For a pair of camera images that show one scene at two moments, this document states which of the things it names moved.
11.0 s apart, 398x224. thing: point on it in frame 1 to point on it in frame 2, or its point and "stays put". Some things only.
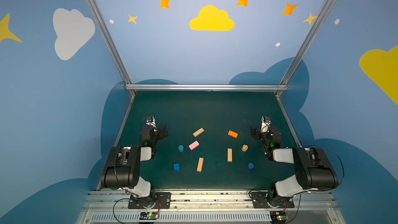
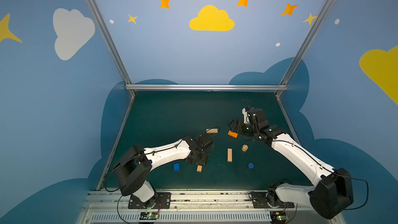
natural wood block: x=198 y=132 to x=211 y=130
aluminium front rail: x=301 y=206 stays put
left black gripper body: x=160 y=132 to x=206 y=141
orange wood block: x=232 y=134 stays put
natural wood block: x=230 y=155 stays put
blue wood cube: x=176 y=167 stays put
